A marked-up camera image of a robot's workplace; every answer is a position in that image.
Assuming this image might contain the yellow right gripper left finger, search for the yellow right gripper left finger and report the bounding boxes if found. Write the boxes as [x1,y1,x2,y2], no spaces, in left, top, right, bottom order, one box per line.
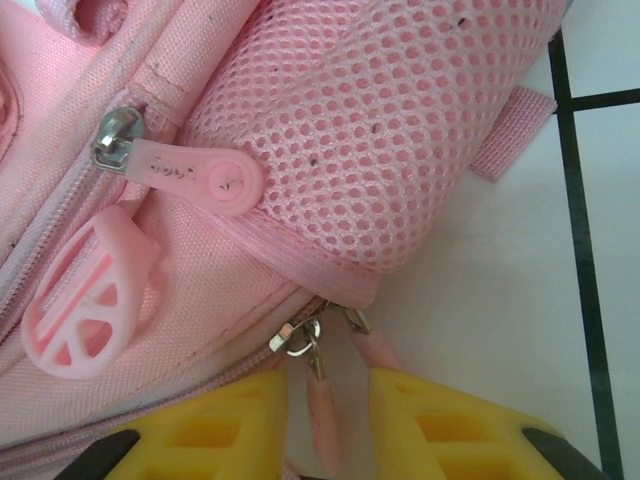
[74,369,290,480]

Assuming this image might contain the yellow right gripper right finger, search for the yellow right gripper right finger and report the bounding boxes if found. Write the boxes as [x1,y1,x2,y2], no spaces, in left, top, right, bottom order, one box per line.
[367,366,620,480]

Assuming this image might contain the pink student backpack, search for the pink student backpack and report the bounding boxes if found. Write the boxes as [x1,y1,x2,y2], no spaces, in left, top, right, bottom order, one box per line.
[0,0,559,480]

